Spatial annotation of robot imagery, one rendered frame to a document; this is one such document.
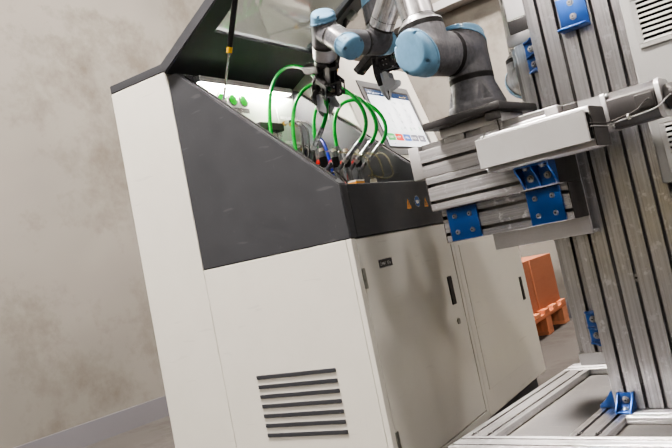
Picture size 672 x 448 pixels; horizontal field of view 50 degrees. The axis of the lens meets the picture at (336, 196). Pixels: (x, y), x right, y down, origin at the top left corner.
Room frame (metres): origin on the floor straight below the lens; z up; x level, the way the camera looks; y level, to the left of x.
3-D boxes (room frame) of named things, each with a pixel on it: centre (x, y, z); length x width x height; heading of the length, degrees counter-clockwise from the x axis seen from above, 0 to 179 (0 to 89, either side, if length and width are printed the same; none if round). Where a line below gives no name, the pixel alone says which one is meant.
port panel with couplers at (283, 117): (2.83, 0.11, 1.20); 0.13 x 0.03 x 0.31; 148
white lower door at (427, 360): (2.35, -0.20, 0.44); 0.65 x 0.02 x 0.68; 148
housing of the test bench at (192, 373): (3.03, 0.22, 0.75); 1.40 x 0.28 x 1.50; 148
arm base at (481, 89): (1.86, -0.41, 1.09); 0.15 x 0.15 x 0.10
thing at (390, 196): (2.36, -0.18, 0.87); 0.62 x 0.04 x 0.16; 148
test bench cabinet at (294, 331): (2.50, 0.04, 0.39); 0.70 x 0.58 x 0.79; 148
